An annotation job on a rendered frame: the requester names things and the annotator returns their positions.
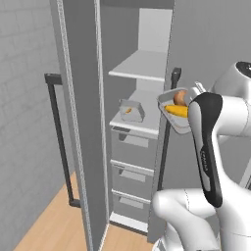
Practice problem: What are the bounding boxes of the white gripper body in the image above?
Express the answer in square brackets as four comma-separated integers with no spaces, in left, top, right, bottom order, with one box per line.
[187,80,208,99]

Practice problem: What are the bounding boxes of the brown onion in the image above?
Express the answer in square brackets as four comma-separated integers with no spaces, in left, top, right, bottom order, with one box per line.
[173,89,188,107]

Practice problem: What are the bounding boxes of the yellow corn cob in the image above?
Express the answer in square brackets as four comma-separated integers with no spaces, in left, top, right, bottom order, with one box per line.
[164,104,189,119]

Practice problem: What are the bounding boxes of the clear container with corn and onion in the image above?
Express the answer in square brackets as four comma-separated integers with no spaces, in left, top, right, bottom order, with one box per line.
[157,86,194,135]

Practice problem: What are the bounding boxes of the white freezer rack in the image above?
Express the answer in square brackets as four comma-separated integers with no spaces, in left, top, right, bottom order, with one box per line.
[107,49,169,83]
[108,88,162,140]

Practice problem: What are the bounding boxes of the clear container with shrimp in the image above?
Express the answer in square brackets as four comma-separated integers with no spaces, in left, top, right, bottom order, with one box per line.
[118,98,146,124]

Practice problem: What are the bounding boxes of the grey freezer cabinet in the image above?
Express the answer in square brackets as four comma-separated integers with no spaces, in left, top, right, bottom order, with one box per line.
[97,0,176,237]

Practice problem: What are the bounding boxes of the grey freezer drawer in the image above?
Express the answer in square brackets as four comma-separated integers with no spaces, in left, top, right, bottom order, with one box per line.
[111,188,153,226]
[110,159,156,201]
[110,125,159,172]

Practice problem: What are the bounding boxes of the grey freezer door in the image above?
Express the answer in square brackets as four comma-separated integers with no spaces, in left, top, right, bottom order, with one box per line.
[48,0,111,251]

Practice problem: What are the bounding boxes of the grey fridge door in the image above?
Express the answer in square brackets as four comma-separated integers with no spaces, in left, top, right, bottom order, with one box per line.
[146,0,251,245]

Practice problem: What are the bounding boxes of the black fridge door handle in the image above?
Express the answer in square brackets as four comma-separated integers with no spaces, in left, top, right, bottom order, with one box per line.
[156,67,183,192]

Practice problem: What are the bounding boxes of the black freezer door handle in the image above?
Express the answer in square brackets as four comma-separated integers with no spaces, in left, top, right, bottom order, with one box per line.
[44,73,82,209]

